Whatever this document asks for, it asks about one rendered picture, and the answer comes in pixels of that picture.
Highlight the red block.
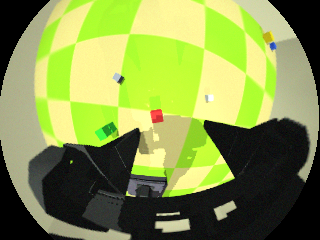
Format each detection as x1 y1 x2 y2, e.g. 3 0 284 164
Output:
149 109 163 124

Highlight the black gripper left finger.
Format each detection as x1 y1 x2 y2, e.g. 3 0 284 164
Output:
63 127 141 195

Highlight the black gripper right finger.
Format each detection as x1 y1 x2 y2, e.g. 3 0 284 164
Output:
204 119 277 177

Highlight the yellow block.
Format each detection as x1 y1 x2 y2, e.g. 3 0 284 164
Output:
263 31 275 44

